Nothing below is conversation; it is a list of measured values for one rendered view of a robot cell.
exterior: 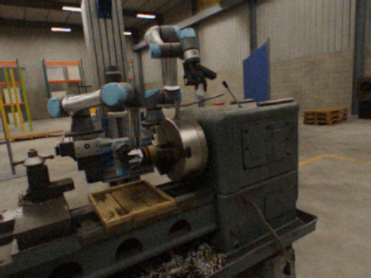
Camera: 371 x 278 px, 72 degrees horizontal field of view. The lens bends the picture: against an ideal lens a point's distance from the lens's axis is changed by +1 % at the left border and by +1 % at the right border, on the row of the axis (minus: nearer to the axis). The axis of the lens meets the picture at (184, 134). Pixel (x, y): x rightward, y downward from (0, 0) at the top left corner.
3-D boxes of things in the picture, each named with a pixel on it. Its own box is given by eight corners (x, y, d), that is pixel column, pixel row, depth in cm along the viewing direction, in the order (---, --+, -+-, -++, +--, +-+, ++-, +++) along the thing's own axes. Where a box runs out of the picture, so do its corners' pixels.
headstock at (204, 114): (245, 154, 187) (243, 101, 181) (304, 169, 147) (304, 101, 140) (175, 172, 158) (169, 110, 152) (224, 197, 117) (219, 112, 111)
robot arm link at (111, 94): (67, 117, 161) (138, 103, 138) (46, 120, 147) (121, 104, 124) (63, 98, 159) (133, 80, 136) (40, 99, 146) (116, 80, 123)
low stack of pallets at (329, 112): (321, 119, 892) (321, 107, 885) (349, 120, 823) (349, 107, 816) (301, 124, 822) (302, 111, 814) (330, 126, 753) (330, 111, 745)
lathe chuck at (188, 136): (170, 163, 147) (170, 110, 137) (200, 188, 122) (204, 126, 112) (156, 166, 143) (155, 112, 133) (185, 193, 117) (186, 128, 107)
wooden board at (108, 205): (145, 185, 140) (144, 178, 139) (176, 208, 109) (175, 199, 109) (88, 200, 125) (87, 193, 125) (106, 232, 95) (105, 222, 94)
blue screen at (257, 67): (234, 122, 996) (232, 60, 956) (255, 121, 987) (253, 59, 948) (252, 145, 592) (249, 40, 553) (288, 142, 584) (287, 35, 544)
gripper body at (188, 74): (185, 88, 125) (180, 64, 125) (199, 86, 129) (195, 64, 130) (192, 83, 118) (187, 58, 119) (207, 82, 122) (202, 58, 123)
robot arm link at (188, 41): (191, 34, 130) (196, 26, 122) (195, 55, 130) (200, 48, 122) (177, 35, 129) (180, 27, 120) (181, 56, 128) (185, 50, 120)
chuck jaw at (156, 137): (171, 146, 130) (162, 126, 134) (174, 141, 126) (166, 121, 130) (150, 150, 124) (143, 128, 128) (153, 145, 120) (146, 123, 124)
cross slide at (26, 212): (60, 192, 123) (59, 183, 122) (72, 230, 87) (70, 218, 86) (20, 202, 115) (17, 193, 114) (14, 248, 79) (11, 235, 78)
